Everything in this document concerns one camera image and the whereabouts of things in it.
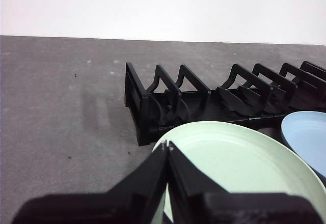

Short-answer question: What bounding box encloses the pale blue plate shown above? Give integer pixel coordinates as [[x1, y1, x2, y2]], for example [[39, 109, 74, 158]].
[[281, 110, 326, 178]]

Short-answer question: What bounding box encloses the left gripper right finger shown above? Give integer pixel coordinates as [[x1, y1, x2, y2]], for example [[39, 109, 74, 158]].
[[167, 141, 324, 224]]

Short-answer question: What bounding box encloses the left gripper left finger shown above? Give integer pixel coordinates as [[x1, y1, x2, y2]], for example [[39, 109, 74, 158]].
[[11, 142, 169, 224]]

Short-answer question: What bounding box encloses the pale green plate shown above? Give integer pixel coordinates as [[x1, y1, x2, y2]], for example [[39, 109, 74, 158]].
[[151, 121, 326, 224]]

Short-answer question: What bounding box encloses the black plastic plate rack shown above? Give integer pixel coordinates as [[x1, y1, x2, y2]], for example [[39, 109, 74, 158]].
[[124, 61, 326, 147]]

